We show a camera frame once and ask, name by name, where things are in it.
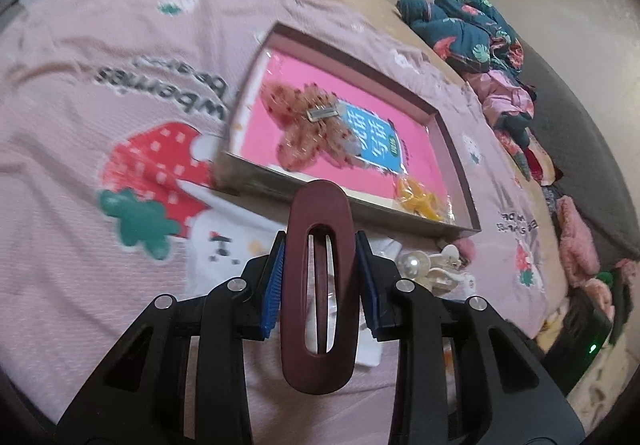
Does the teal floral quilt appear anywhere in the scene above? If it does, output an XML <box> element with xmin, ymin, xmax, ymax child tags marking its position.
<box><xmin>397</xmin><ymin>0</ymin><xmax>540</xmax><ymax>152</ymax></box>

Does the brown floral bow hair clip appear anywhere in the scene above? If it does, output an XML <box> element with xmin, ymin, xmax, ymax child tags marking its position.
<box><xmin>260</xmin><ymin>81</ymin><xmax>367</xmax><ymax>172</ymax></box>

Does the maroon oval hair clip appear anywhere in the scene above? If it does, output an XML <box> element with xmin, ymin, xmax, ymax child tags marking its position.
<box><xmin>279</xmin><ymin>180</ymin><xmax>362</xmax><ymax>396</ymax></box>

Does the shallow pink cardboard box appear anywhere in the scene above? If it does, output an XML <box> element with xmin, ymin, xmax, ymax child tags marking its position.
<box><xmin>212</xmin><ymin>22</ymin><xmax>482</xmax><ymax>238</ymax></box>

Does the pink fluffy garment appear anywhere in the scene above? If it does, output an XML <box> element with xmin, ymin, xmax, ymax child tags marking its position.
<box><xmin>552</xmin><ymin>195</ymin><xmax>601</xmax><ymax>287</ymax></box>

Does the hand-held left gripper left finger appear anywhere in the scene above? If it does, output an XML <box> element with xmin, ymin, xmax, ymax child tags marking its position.
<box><xmin>55</xmin><ymin>230</ymin><xmax>288</xmax><ymax>445</ymax></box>

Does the white pearl hair clip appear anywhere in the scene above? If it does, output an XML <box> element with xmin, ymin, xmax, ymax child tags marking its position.
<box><xmin>397</xmin><ymin>245</ymin><xmax>477</xmax><ymax>297</ymax></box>

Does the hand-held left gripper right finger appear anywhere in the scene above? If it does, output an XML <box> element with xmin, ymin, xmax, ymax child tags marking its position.
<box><xmin>354</xmin><ymin>230</ymin><xmax>587</xmax><ymax>445</ymax></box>

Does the pink pompom hair tie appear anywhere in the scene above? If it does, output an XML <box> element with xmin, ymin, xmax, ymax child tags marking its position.
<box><xmin>452</xmin><ymin>236</ymin><xmax>477</xmax><ymax>259</ymax></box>

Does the yellow hair clip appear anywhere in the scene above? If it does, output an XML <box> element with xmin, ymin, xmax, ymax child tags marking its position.
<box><xmin>392</xmin><ymin>175</ymin><xmax>455</xmax><ymax>224</ymax></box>

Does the pink strawberry printed blanket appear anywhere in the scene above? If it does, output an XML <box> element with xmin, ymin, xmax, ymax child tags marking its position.
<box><xmin>0</xmin><ymin>0</ymin><xmax>570</xmax><ymax>445</ymax></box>

